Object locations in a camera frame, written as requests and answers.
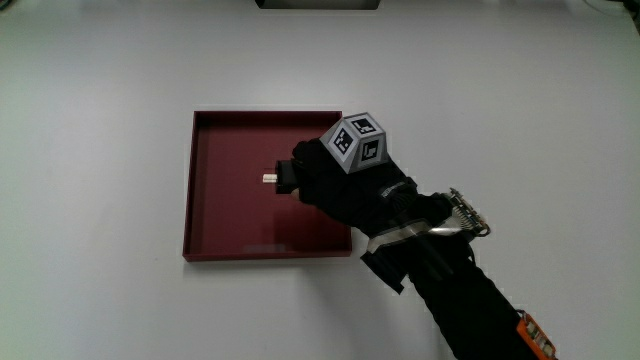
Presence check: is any person's right hand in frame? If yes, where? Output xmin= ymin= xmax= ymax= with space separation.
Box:
xmin=289 ymin=112 xmax=419 ymax=239

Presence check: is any black charger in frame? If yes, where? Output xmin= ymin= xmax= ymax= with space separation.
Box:
xmin=262 ymin=159 xmax=300 ymax=196

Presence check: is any dark red square plate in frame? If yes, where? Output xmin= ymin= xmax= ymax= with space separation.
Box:
xmin=182 ymin=110 xmax=354 ymax=263

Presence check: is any person's right forearm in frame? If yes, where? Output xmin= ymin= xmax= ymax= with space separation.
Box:
xmin=359 ymin=187 xmax=559 ymax=360

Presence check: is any grey monitor base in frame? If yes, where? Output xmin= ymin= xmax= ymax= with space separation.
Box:
xmin=254 ymin=0 xmax=381 ymax=11

